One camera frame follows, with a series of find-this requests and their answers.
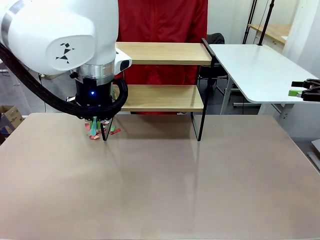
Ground black robot cable sleeve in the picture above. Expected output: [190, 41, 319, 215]
[0, 44, 130, 121]

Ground black tripod stand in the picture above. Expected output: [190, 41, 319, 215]
[242, 0, 258, 45]
[257, 0, 276, 47]

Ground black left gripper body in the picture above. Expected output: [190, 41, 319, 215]
[74, 77, 115, 108]

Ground brown cardboard box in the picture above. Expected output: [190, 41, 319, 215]
[0, 104, 26, 137]

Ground large white side table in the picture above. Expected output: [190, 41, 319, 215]
[208, 43, 320, 123]

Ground wooden top desk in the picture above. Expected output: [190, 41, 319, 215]
[247, 23, 292, 46]

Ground black frame wooden shelf rack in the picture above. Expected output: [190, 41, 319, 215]
[101, 37, 216, 142]

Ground grey metal bracket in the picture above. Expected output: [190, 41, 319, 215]
[306, 138, 320, 174]

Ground person in red jacket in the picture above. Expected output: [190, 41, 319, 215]
[116, 0, 209, 116]

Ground beige mannequin base plate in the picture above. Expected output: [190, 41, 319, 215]
[39, 73, 62, 81]

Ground black office chair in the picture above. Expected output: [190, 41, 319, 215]
[198, 32, 230, 88]

